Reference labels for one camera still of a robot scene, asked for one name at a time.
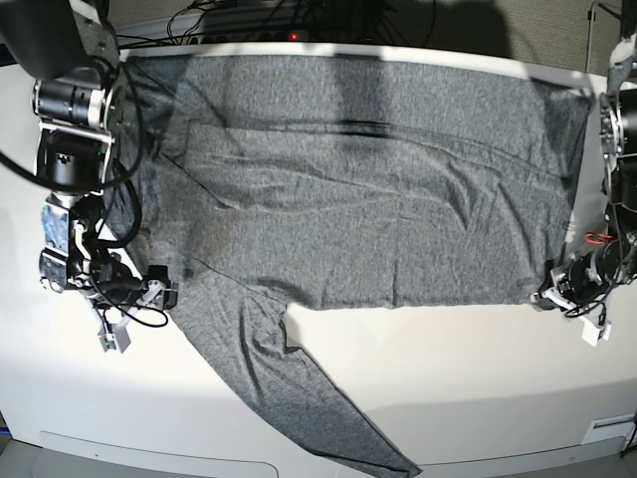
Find white label plate on table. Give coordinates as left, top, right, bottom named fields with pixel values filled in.
left=582, top=414, right=636, bottom=444

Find metal stand frame right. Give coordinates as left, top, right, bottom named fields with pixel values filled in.
left=583, top=0, right=623, bottom=76

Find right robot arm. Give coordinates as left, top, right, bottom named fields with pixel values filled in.
left=1, top=1, right=177, bottom=352

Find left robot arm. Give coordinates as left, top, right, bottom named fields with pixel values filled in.
left=532, top=33, right=636, bottom=347

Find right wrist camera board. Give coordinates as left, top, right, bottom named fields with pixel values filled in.
left=99, top=330, right=130, bottom=354

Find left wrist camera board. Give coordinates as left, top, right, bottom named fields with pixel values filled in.
left=581, top=321, right=612, bottom=347

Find grey long-sleeve T-shirt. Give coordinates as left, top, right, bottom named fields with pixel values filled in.
left=122, top=56, right=589, bottom=477

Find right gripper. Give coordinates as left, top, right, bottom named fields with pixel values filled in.
left=84, top=266, right=178, bottom=345

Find black cables behind table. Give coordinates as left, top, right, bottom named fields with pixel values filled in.
left=163, top=0, right=449, bottom=46

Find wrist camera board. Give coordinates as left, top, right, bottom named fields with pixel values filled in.
left=581, top=321, right=612, bottom=347
left=99, top=330, right=130, bottom=354

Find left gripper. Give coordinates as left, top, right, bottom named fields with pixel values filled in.
left=531, top=258, right=612, bottom=327

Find black power strip red light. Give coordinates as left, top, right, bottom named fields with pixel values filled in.
left=164, top=21, right=380, bottom=45

